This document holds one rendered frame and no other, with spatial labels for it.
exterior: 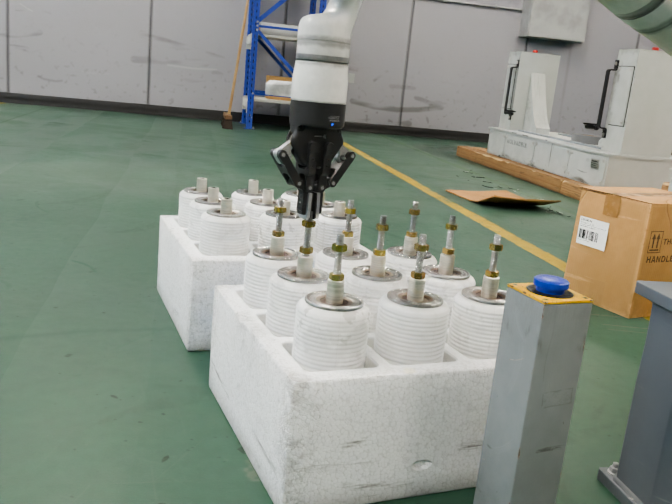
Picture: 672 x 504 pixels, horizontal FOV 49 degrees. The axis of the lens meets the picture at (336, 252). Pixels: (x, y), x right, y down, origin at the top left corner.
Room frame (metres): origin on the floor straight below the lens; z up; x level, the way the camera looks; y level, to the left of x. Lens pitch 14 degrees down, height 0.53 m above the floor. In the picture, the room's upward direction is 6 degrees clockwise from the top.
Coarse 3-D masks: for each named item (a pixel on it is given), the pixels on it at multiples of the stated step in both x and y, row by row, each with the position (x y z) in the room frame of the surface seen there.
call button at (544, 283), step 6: (540, 276) 0.82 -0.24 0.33; (546, 276) 0.83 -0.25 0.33; (552, 276) 0.83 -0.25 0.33; (558, 276) 0.83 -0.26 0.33; (534, 282) 0.82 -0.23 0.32; (540, 282) 0.81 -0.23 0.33; (546, 282) 0.80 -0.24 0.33; (552, 282) 0.80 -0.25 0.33; (558, 282) 0.81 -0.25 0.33; (564, 282) 0.81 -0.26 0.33; (540, 288) 0.81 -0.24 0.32; (546, 288) 0.80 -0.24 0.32; (552, 288) 0.80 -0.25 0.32; (558, 288) 0.80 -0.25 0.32; (564, 288) 0.80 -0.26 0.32; (552, 294) 0.80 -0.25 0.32; (558, 294) 0.81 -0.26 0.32
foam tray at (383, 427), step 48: (240, 288) 1.15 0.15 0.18; (240, 336) 1.00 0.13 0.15; (240, 384) 0.99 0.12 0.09; (288, 384) 0.81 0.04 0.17; (336, 384) 0.82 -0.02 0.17; (384, 384) 0.85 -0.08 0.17; (432, 384) 0.88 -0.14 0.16; (480, 384) 0.91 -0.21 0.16; (240, 432) 0.97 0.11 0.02; (288, 432) 0.80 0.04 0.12; (336, 432) 0.82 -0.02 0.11; (384, 432) 0.85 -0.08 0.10; (432, 432) 0.88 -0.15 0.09; (480, 432) 0.91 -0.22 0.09; (288, 480) 0.80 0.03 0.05; (336, 480) 0.83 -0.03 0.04; (384, 480) 0.85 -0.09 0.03; (432, 480) 0.88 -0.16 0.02
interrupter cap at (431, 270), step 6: (432, 264) 1.14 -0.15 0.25; (438, 264) 1.14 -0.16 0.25; (426, 270) 1.10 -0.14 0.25; (432, 270) 1.10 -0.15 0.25; (456, 270) 1.12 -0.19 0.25; (462, 270) 1.12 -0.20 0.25; (432, 276) 1.07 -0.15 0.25; (438, 276) 1.07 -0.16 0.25; (444, 276) 1.07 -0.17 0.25; (450, 276) 1.08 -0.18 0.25; (456, 276) 1.08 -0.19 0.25; (462, 276) 1.08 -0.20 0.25; (468, 276) 1.08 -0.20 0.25
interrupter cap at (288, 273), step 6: (282, 270) 1.01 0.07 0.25; (288, 270) 1.02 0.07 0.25; (294, 270) 1.02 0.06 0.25; (312, 270) 1.03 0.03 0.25; (318, 270) 1.03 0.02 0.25; (282, 276) 0.98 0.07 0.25; (288, 276) 0.99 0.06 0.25; (294, 276) 1.00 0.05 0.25; (312, 276) 1.01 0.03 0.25; (318, 276) 1.00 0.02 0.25; (324, 276) 1.01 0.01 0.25; (300, 282) 0.97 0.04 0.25; (306, 282) 0.97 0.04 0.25; (312, 282) 0.97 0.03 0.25; (318, 282) 0.98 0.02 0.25; (324, 282) 0.98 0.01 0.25
